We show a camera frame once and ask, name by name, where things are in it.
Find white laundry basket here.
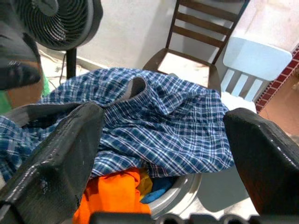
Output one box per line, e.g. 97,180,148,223
140,172,203,220

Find blue garment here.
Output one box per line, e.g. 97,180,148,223
139,177,175,205

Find light blue child chair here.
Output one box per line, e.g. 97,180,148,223
221,36,293,103

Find orange garment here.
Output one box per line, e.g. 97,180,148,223
72,167,152,224

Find yellow garment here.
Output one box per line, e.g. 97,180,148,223
136,170,154,198

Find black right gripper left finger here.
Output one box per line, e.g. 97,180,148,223
0,102,105,224

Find black standing fan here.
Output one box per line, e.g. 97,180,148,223
0,0,105,80

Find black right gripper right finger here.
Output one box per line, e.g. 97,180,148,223
223,107,299,214

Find blue plaid shorts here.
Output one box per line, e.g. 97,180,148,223
0,67,235,184

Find brown wooden chair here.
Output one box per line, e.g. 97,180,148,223
142,0,252,97

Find brick pattern cardboard board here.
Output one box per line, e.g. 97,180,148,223
255,43,299,136

